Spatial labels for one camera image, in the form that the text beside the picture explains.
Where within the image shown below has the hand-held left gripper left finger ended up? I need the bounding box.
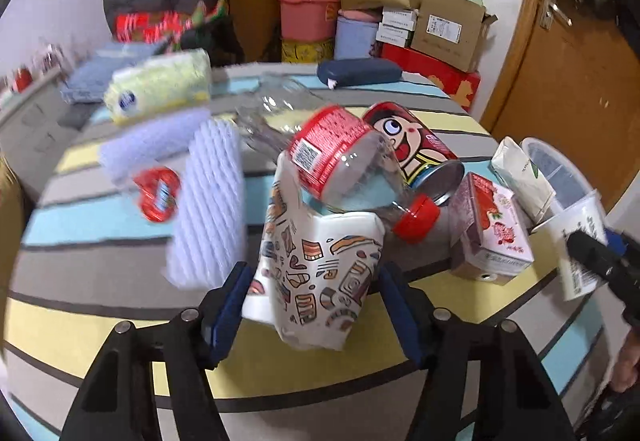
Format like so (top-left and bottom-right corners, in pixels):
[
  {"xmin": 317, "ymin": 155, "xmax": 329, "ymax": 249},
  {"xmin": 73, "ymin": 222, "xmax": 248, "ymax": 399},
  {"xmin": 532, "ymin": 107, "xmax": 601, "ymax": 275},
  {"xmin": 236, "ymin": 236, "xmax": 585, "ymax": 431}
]
[{"xmin": 60, "ymin": 261, "xmax": 256, "ymax": 441}]

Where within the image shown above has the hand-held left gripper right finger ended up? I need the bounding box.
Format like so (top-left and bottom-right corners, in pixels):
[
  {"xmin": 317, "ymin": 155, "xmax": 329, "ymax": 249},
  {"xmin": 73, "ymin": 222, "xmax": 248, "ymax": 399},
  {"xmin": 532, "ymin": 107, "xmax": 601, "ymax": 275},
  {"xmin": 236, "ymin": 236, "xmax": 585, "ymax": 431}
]
[{"xmin": 377, "ymin": 261, "xmax": 576, "ymax": 441}]

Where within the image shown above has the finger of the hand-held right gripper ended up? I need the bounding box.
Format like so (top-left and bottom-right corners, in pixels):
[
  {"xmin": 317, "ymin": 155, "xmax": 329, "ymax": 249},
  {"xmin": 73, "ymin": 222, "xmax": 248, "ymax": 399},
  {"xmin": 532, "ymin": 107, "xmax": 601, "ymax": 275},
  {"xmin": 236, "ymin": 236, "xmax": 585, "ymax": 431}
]
[
  {"xmin": 605, "ymin": 227, "xmax": 640, "ymax": 272},
  {"xmin": 566, "ymin": 229, "xmax": 623, "ymax": 283}
]

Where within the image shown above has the white plastic cup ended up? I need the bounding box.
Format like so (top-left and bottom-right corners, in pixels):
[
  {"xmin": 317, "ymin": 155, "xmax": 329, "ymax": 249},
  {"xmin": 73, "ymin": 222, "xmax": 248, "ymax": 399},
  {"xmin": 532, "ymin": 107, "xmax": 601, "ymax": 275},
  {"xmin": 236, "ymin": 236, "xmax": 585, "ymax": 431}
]
[{"xmin": 532, "ymin": 188, "xmax": 608, "ymax": 303}]

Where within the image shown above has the white trash bin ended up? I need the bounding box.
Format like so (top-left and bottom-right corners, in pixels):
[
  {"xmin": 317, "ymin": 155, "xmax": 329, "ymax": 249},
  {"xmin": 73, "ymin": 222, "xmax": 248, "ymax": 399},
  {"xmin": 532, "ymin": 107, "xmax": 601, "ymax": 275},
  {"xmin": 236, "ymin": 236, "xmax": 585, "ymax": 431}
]
[{"xmin": 520, "ymin": 137, "xmax": 593, "ymax": 222}]

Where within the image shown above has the patterned paper cup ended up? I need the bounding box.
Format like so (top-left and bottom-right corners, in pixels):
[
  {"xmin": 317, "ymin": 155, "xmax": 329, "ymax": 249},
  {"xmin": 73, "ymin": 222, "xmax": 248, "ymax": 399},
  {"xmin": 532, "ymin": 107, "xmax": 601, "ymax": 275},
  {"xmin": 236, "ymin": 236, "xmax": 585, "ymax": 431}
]
[{"xmin": 241, "ymin": 154, "xmax": 386, "ymax": 352}]

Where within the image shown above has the white green milk carton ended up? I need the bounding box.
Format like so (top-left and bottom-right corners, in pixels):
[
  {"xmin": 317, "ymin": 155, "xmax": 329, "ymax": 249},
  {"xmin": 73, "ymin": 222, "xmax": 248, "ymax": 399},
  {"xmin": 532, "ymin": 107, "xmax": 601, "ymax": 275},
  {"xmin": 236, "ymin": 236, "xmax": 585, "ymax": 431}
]
[{"xmin": 490, "ymin": 136, "xmax": 557, "ymax": 224}]

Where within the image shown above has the pink juice carton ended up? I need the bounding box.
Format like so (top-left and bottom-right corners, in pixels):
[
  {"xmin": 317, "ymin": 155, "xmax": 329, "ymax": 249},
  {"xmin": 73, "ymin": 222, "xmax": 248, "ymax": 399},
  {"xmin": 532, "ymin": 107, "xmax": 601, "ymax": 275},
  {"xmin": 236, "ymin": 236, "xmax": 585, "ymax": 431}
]
[{"xmin": 450, "ymin": 172, "xmax": 535, "ymax": 284}]

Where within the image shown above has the white foam fruit net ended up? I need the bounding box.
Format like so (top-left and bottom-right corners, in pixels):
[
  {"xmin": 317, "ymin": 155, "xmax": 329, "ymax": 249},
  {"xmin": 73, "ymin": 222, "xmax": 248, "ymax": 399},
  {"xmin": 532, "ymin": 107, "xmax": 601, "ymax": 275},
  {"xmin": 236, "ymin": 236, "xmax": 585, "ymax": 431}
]
[{"xmin": 165, "ymin": 116, "xmax": 247, "ymax": 291}]

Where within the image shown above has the red lid jelly cup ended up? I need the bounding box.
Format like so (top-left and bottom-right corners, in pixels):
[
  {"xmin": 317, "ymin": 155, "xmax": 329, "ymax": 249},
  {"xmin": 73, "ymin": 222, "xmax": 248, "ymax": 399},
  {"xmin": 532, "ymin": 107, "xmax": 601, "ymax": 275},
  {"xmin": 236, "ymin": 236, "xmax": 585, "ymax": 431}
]
[{"xmin": 132, "ymin": 166, "xmax": 181, "ymax": 223}]

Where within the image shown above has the red cartoon milk can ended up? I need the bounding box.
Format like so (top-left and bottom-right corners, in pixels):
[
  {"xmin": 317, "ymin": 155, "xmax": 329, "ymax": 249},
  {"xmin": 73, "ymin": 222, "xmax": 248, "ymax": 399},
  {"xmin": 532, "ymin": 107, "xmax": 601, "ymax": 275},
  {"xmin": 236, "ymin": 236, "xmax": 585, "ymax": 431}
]
[{"xmin": 361, "ymin": 101, "xmax": 466, "ymax": 207}]

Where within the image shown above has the clear red label plastic bottle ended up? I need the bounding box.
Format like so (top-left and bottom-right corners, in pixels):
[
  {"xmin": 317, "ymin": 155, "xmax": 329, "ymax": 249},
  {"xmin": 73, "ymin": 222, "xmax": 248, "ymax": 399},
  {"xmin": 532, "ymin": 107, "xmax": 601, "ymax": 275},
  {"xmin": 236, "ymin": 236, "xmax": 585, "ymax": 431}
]
[{"xmin": 235, "ymin": 75, "xmax": 442, "ymax": 244}]

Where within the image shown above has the person's right hand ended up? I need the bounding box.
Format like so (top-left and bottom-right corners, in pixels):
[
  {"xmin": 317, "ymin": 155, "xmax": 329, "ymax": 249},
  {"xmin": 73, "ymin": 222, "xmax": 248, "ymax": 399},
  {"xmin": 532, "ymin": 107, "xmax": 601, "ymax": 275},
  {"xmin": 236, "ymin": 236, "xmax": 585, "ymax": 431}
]
[{"xmin": 611, "ymin": 335, "xmax": 640, "ymax": 393}]

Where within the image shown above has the striped tablecloth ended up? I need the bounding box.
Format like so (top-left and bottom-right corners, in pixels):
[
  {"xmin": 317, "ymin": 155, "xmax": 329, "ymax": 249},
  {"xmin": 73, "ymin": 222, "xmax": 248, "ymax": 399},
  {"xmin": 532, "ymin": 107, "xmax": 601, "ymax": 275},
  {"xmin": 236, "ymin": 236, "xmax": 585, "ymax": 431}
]
[{"xmin": 0, "ymin": 61, "xmax": 616, "ymax": 441}]

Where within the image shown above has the wooden door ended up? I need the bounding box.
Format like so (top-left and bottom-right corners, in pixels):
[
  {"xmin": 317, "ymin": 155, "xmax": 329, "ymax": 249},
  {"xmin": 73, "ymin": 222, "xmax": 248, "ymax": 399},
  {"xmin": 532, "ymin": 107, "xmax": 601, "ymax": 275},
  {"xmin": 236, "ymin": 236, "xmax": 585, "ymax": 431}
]
[{"xmin": 480, "ymin": 0, "xmax": 640, "ymax": 212}]

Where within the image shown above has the lavender foam fruit net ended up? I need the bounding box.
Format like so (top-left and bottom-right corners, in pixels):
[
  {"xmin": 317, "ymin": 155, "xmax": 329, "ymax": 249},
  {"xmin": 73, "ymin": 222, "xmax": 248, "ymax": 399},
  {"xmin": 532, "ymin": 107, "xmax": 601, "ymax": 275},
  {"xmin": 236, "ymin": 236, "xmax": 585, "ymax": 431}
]
[{"xmin": 99, "ymin": 110, "xmax": 211, "ymax": 182}]

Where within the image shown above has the red gift box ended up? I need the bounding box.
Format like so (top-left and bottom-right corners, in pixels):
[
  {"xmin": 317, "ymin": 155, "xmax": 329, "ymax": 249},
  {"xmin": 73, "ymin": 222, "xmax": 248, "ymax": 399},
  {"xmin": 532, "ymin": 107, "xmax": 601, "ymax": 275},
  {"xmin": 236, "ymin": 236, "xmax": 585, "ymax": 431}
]
[{"xmin": 382, "ymin": 44, "xmax": 482, "ymax": 111}]

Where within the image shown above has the yellow green tissue pack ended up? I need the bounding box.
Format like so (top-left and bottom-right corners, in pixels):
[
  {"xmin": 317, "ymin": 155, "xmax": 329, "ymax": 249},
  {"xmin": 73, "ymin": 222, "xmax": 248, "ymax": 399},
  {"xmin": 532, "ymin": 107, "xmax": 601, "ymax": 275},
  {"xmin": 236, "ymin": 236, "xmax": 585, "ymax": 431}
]
[{"xmin": 103, "ymin": 48, "xmax": 212, "ymax": 126}]

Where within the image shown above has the navy blue case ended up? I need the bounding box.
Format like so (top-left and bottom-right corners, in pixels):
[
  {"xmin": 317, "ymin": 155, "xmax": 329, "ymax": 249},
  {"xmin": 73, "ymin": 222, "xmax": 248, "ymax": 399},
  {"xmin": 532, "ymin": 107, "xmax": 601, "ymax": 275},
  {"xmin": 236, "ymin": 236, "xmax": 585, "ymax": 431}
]
[{"xmin": 317, "ymin": 58, "xmax": 402, "ymax": 90}]

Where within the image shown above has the open cardboard box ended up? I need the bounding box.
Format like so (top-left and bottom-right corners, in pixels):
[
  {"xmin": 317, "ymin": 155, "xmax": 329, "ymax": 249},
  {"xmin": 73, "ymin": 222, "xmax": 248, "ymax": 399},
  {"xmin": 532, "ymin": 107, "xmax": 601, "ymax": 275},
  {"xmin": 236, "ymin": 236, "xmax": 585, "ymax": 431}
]
[{"xmin": 410, "ymin": 0, "xmax": 498, "ymax": 74}]

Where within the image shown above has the folded blue cloth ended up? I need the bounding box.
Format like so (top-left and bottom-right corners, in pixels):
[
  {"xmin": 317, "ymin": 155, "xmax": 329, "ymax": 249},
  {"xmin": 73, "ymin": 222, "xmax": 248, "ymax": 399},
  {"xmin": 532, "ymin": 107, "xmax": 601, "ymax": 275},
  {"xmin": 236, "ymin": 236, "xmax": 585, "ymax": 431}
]
[{"xmin": 60, "ymin": 44, "xmax": 166, "ymax": 104}]

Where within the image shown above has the black bag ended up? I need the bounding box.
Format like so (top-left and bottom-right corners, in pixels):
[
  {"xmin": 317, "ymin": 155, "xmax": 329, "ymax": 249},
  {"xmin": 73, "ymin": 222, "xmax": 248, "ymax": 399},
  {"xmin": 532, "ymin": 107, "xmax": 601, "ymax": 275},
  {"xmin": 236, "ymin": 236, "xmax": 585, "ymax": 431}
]
[{"xmin": 180, "ymin": 14, "xmax": 246, "ymax": 67}]

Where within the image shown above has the small white box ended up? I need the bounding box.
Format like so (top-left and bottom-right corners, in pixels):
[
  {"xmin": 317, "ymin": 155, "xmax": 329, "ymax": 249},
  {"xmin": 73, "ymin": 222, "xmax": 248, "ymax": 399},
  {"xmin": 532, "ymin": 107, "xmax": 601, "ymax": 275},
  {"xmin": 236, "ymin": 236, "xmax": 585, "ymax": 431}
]
[
  {"xmin": 375, "ymin": 24, "xmax": 416, "ymax": 47},
  {"xmin": 382, "ymin": 7, "xmax": 419, "ymax": 29}
]

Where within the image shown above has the lavender box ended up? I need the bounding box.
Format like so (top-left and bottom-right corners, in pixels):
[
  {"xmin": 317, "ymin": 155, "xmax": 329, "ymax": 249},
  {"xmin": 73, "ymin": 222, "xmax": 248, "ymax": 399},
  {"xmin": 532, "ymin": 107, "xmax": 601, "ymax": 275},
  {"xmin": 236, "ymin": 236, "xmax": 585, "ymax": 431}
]
[{"xmin": 334, "ymin": 16, "xmax": 382, "ymax": 61}]

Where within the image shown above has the yellow patterned box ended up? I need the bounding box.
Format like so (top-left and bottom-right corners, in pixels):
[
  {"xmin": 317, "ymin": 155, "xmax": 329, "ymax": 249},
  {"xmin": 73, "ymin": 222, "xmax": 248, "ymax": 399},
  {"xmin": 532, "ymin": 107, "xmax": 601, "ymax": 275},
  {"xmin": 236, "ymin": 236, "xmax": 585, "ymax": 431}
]
[{"xmin": 281, "ymin": 37, "xmax": 335, "ymax": 63}]

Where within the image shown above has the grey cabinet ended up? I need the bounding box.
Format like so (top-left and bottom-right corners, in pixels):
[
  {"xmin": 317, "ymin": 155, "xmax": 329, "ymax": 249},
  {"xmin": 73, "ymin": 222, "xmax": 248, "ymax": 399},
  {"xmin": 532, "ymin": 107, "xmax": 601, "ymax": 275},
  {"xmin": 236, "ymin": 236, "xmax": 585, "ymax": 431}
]
[{"xmin": 0, "ymin": 71, "xmax": 76, "ymax": 147}]

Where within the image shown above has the pink folded cloth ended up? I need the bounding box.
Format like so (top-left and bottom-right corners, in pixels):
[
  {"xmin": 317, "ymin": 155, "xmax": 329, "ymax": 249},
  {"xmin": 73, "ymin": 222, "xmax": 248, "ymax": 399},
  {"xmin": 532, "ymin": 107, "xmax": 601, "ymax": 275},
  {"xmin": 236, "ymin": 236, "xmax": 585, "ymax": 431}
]
[{"xmin": 337, "ymin": 8, "xmax": 383, "ymax": 22}]

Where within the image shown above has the pink plastic bin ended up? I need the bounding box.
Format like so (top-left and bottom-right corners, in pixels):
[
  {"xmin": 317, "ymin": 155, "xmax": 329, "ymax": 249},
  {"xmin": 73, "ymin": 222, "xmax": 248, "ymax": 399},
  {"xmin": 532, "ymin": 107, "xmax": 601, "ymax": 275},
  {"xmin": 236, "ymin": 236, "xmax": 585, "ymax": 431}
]
[{"xmin": 276, "ymin": 0, "xmax": 343, "ymax": 42}]

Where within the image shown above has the metal door handle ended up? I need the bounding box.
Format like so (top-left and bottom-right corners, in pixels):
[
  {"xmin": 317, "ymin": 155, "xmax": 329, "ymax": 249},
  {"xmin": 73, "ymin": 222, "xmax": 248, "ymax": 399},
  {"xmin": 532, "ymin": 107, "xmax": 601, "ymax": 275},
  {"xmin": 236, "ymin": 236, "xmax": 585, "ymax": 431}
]
[{"xmin": 537, "ymin": 0, "xmax": 573, "ymax": 32}]

